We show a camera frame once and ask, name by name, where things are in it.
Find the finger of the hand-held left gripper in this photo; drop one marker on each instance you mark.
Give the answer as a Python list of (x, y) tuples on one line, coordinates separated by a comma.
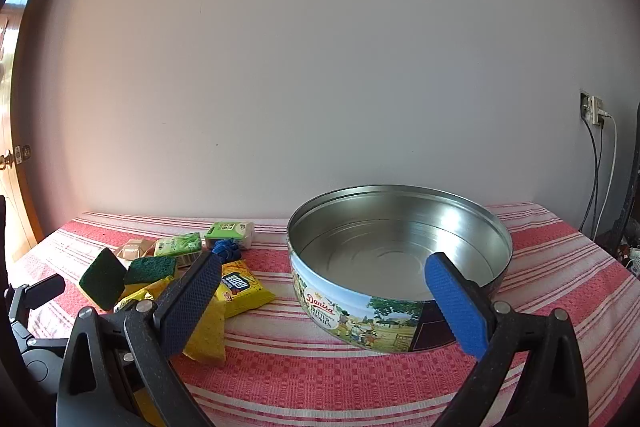
[(42, 289)]

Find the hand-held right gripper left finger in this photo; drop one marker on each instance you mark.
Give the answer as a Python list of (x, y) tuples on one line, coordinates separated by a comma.
[(192, 302)]

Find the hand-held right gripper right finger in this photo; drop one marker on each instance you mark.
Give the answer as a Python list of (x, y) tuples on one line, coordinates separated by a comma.
[(457, 302)]

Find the yellow cracker packet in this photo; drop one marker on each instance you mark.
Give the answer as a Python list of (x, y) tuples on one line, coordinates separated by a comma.
[(245, 289)]

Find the leafy green tissue pack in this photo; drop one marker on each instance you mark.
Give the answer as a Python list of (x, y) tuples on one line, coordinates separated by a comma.
[(177, 244)]

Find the green yellow sponge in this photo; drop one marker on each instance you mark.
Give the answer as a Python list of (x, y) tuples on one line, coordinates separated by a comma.
[(150, 269), (102, 279)]

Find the round metal cookie tin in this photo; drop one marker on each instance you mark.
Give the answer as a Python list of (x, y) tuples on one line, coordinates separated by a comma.
[(400, 252)]

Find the green white tissue pack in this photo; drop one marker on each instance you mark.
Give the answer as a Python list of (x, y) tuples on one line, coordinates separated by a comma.
[(230, 231)]

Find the blue crumpled wrapper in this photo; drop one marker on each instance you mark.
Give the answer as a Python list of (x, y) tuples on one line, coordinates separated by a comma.
[(227, 251)]

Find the beige snack packet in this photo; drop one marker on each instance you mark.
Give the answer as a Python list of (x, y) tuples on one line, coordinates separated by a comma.
[(132, 249)]

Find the red striped tablecloth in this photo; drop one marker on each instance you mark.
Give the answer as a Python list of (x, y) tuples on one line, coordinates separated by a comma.
[(310, 372)]

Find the black monitor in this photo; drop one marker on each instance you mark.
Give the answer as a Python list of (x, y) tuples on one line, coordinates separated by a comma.
[(627, 212)]

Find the wooden door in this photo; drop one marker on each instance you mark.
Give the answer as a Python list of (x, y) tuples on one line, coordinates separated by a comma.
[(20, 72)]

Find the wall socket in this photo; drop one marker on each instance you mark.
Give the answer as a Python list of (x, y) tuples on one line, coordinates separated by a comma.
[(592, 107)]

